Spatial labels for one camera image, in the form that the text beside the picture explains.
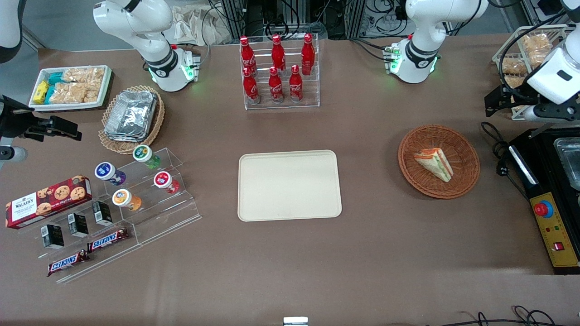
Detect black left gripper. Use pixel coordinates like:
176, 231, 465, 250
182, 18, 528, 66
484, 84, 538, 120

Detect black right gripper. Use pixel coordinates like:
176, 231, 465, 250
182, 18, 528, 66
0, 95, 83, 141

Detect triangular sandwich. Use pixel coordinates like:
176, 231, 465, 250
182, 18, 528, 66
413, 148, 454, 183

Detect white rectangular snack tray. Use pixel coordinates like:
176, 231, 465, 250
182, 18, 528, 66
29, 65, 114, 112

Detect light oval wicker basket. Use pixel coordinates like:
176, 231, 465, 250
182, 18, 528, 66
98, 85, 165, 155

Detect brown round wicker basket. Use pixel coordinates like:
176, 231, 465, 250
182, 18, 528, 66
398, 125, 481, 200

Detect beige rectangular plastic tray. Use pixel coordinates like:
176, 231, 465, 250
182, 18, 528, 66
238, 149, 343, 222

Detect rice cracker snack packet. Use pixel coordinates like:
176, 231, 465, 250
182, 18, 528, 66
63, 67, 106, 85
48, 82, 101, 105

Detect bagged bread pastry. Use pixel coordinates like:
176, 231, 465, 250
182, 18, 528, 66
520, 34, 552, 69
501, 55, 527, 89

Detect teal snack packet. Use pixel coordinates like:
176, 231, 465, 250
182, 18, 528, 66
45, 72, 65, 103

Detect purple small drink bottle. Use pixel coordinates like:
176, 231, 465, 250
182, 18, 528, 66
94, 162, 127, 186

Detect stack of foil trays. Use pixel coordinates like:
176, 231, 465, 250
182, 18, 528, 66
104, 91, 158, 143

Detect red Walkers cookie box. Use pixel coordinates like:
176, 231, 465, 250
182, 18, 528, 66
5, 175, 93, 230

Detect green small drink bottle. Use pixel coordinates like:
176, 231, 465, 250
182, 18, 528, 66
133, 144, 162, 170

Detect metal pan in machine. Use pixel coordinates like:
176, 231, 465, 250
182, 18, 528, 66
553, 138, 580, 192

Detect orange small drink bottle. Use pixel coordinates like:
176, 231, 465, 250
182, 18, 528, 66
112, 189, 142, 212

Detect small black box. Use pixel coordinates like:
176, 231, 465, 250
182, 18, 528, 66
92, 201, 113, 227
68, 213, 90, 238
41, 224, 65, 249

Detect red small drink bottle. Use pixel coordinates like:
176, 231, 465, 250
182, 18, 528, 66
153, 171, 181, 195

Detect Snickers chocolate bar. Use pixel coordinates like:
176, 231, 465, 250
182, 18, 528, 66
87, 228, 130, 253
47, 249, 90, 277

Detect black machine with yellow panel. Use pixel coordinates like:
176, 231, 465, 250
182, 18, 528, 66
507, 128, 580, 275

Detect clear acrylic step display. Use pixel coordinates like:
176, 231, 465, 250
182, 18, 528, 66
23, 147, 203, 285

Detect crumpled white cloth bag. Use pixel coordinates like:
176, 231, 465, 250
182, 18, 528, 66
163, 4, 232, 47

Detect clear acrylic bottle rack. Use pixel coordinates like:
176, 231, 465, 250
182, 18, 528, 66
239, 34, 321, 110

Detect red cola bottle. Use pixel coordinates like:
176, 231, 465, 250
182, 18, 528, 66
268, 66, 284, 104
289, 65, 304, 103
242, 67, 261, 105
301, 33, 315, 77
239, 36, 257, 77
271, 34, 286, 73

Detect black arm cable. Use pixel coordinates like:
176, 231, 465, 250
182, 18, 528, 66
498, 13, 568, 105

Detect white wire rack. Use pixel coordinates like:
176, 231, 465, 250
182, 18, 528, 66
492, 24, 572, 121

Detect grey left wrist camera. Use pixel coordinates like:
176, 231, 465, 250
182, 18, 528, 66
521, 103, 580, 124

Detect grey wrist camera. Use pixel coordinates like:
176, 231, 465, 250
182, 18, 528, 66
0, 145, 29, 164
521, 103, 580, 124

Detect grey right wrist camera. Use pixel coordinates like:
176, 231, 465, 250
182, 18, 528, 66
0, 145, 29, 164

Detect black frame with cables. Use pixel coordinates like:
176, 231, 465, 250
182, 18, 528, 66
213, 0, 408, 41

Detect black floor cables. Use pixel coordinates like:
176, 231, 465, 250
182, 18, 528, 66
426, 305, 580, 326

